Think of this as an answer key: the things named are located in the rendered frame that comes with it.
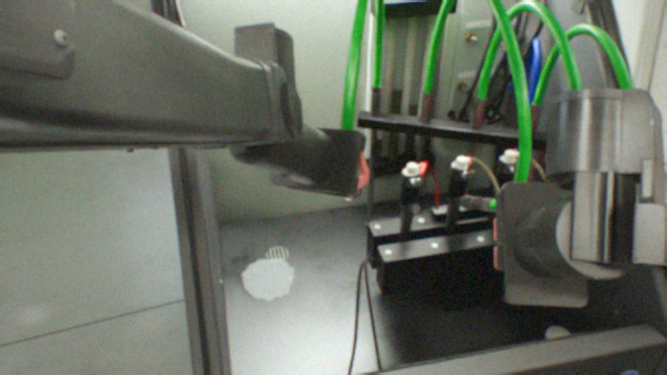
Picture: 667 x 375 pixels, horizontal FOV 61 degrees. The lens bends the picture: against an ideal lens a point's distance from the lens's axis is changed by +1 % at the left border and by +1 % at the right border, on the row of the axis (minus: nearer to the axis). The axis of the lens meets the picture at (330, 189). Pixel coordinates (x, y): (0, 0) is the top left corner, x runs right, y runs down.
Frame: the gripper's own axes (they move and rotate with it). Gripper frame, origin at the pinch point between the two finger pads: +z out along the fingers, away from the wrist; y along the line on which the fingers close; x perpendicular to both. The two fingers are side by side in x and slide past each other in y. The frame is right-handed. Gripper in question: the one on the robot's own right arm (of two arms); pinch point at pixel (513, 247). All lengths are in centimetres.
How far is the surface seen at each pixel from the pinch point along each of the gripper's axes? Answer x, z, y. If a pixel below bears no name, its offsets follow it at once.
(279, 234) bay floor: 31, 59, 4
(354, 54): 16.3, 0.6, 20.1
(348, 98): 16.8, 1.1, 15.3
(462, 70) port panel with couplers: -4, 48, 36
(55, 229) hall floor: 144, 182, 10
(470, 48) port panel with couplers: -5, 45, 40
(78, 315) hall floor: 115, 149, -23
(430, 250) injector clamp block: 3.3, 34.6, 0.8
